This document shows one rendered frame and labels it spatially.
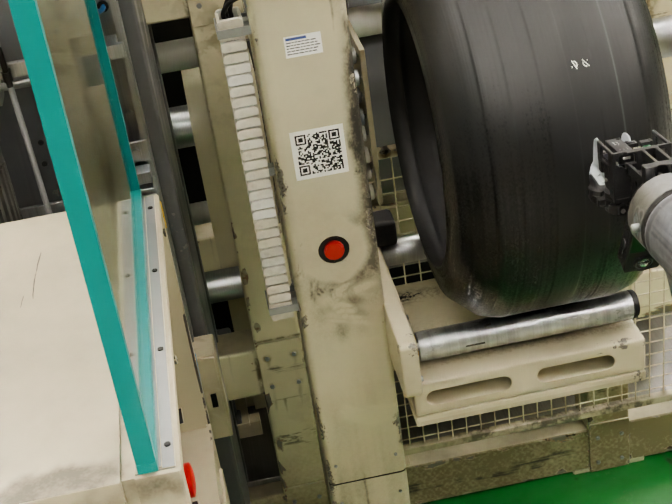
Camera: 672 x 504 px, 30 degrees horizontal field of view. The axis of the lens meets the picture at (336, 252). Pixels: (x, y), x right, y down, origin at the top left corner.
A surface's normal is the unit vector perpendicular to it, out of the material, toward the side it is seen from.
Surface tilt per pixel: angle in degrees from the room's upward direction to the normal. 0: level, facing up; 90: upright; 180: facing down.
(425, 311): 0
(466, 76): 63
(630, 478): 0
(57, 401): 0
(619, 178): 83
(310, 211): 90
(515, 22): 41
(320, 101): 90
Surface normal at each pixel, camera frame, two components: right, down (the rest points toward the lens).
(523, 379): 0.16, 0.49
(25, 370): -0.13, -0.85
